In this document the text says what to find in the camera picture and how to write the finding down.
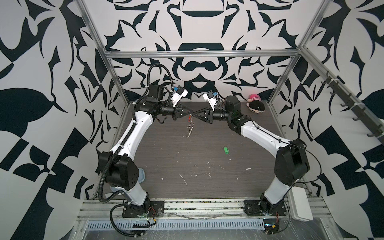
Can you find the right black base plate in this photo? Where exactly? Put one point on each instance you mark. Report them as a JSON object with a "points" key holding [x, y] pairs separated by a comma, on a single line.
{"points": [[260, 208]]}

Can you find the white box device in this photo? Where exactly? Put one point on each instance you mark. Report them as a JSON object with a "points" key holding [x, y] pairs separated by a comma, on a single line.
{"points": [[299, 205]]}

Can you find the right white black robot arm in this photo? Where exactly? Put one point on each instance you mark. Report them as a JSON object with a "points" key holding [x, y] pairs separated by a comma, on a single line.
{"points": [[291, 162]]}

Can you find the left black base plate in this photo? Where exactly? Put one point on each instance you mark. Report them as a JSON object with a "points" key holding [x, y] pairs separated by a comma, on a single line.
{"points": [[149, 209]]}

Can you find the white ventilated cable duct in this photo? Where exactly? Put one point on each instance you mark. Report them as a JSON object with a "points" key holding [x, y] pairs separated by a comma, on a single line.
{"points": [[181, 224]]}

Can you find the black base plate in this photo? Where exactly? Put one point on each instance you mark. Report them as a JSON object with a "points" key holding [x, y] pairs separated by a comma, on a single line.
{"points": [[149, 209], [260, 208]]}

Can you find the wall hook rail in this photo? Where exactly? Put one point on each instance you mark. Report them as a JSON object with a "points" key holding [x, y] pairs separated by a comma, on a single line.
{"points": [[351, 102]]}

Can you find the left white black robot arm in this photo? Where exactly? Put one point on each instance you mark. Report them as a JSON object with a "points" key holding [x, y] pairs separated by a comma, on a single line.
{"points": [[120, 175]]}

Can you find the light blue pad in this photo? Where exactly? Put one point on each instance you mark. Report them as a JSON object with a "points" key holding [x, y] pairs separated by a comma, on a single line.
{"points": [[142, 176]]}

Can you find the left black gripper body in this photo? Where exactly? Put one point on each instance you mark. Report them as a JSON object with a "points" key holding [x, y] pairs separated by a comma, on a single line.
{"points": [[167, 110]]}

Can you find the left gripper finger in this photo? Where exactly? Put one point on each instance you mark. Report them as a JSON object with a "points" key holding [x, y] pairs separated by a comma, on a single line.
{"points": [[187, 117], [186, 112]]}

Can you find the pink black-haired doll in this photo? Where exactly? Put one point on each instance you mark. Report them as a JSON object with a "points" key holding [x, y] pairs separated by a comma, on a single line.
{"points": [[255, 104]]}

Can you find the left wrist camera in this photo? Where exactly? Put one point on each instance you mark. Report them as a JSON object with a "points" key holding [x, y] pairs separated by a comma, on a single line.
{"points": [[178, 93]]}

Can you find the aluminium frame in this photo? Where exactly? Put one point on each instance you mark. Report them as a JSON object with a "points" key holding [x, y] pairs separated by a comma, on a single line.
{"points": [[300, 52]]}

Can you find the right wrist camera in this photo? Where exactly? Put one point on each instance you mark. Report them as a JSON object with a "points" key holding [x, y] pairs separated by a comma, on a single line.
{"points": [[211, 98]]}

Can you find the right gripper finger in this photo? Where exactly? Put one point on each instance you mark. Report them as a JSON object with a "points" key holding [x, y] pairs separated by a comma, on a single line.
{"points": [[199, 113], [201, 118]]}

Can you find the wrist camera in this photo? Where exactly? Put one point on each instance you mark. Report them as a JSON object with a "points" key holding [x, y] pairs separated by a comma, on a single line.
{"points": [[211, 98], [178, 93]]}

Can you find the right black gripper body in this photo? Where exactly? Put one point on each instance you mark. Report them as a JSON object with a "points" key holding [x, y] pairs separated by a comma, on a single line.
{"points": [[221, 115]]}

